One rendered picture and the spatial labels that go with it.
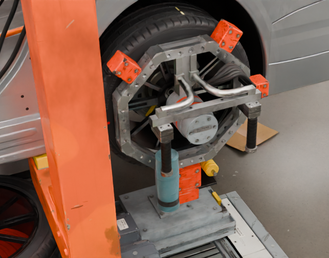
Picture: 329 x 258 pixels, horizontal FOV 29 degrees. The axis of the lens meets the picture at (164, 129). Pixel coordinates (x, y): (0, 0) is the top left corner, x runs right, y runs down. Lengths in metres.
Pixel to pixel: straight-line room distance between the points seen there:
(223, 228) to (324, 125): 1.23
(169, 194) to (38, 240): 0.52
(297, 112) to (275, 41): 1.46
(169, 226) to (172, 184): 0.45
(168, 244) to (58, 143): 1.19
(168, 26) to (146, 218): 0.95
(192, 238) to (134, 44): 1.00
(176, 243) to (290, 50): 0.98
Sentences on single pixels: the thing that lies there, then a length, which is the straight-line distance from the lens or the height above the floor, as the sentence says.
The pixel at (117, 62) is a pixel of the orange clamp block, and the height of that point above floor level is 1.11.
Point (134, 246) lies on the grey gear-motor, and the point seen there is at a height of 0.40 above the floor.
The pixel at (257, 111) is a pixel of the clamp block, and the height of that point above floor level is 0.92.
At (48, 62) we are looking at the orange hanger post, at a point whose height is 1.40.
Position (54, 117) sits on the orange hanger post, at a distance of 1.75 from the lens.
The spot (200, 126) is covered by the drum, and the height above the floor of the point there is 0.87.
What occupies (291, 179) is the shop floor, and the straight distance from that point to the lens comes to 3.50.
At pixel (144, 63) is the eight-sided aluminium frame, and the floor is 1.07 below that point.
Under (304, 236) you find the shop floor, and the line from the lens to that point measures 3.18.
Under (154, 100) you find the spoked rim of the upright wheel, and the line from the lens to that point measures 2.49.
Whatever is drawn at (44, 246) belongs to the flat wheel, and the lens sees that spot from 2.44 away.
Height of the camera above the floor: 2.18
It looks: 35 degrees down
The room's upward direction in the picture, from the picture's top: 2 degrees counter-clockwise
